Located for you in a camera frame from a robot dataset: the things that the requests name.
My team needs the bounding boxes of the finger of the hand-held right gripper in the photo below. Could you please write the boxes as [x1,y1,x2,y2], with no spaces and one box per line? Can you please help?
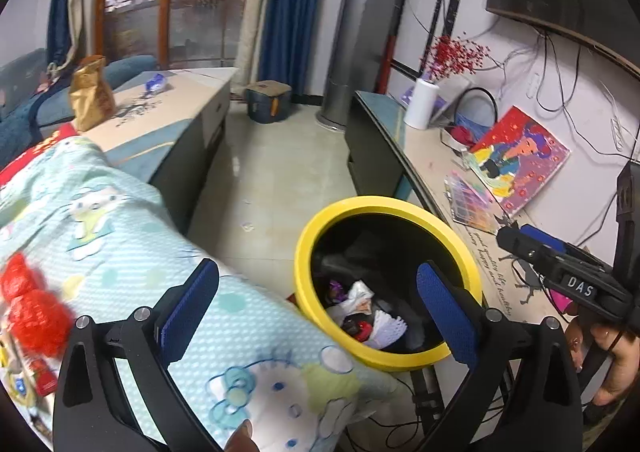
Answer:
[497,227,632,320]
[520,226,608,275]

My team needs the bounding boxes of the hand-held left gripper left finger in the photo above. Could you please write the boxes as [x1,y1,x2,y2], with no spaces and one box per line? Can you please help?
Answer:
[52,257,221,452]

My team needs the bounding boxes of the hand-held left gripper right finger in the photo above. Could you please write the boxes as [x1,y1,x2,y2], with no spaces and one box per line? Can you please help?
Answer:
[415,259,583,452]

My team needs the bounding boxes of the white foam net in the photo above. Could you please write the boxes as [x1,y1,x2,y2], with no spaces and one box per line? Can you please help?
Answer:
[367,309,409,351]

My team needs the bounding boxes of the white plastic bag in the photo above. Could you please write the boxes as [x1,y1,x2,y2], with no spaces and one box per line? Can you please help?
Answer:
[327,280,377,328]

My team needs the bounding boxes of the yellow rim trash bin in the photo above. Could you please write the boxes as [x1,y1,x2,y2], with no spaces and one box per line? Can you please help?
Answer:
[294,195,483,373]

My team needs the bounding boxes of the red plastic bag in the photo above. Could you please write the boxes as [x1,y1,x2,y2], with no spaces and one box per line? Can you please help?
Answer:
[0,253,76,361]

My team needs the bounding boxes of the person's right hand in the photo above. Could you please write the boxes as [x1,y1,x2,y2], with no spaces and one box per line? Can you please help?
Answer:
[565,314,640,408]

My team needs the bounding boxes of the person's left hand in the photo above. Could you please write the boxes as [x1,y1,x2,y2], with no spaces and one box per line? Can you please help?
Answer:
[224,419,271,452]

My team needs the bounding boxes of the colourful bead box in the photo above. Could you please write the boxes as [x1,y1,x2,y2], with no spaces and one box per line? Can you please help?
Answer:
[445,171,507,234]

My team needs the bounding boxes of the colourful figure painting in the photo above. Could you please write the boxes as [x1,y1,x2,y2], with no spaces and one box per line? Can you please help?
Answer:
[462,105,571,219]

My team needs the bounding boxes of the light blue printed blanket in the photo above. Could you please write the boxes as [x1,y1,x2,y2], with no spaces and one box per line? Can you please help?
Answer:
[0,137,401,452]

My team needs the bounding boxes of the small red ornament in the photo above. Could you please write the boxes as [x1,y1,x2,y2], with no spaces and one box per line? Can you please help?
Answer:
[450,124,476,149]

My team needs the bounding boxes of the television stand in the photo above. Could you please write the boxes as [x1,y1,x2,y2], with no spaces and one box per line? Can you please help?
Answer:
[345,89,640,433]

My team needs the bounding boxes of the coffee table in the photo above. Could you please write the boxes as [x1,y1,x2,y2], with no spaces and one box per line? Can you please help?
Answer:
[75,67,238,234]

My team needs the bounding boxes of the white ribbed vase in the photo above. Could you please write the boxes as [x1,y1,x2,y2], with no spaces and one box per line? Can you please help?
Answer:
[403,78,441,129]

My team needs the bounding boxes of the red berry branches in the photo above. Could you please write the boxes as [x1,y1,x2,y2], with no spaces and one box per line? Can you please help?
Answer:
[420,32,492,84]

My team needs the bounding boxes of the scattered seed shells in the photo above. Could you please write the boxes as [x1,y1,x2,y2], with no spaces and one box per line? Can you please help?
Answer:
[112,99,163,121]

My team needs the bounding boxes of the red blanket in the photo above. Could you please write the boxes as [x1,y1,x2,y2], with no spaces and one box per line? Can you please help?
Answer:
[0,127,81,184]

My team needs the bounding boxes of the dark storage stool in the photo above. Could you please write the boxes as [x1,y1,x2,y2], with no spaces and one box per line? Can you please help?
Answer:
[244,79,293,124]

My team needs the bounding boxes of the gold paper bag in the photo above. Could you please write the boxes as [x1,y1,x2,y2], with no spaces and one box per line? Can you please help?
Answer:
[68,55,117,132]

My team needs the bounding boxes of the blue grey sofa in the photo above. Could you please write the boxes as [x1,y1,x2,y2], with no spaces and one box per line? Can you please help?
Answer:
[0,48,158,168]

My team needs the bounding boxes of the grey tower air conditioner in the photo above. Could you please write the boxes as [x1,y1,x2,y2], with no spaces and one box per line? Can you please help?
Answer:
[315,0,418,134]

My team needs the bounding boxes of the basket with black hoop handle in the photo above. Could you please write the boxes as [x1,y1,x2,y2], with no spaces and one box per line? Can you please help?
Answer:
[452,87,499,144]

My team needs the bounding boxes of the black wall cables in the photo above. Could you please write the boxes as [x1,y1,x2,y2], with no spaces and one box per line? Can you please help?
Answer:
[500,27,640,244]

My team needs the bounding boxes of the wooden frame glass sliding door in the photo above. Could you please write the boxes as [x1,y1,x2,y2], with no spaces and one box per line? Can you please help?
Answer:
[95,0,261,71]

